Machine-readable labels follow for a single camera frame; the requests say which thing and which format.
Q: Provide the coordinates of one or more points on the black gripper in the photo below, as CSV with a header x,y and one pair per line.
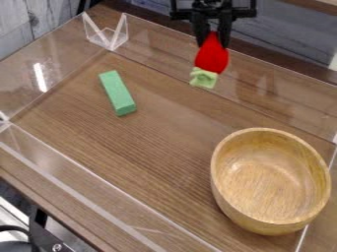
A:
x,y
212,9

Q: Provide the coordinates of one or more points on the red plush strawberry toy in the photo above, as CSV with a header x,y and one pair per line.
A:
x,y
212,61

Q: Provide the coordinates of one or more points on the green foam block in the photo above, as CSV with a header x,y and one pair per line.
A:
x,y
119,93

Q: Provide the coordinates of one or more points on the wooden bowl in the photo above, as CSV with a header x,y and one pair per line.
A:
x,y
270,180

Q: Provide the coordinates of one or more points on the black table leg bracket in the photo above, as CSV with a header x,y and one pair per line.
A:
x,y
45,241

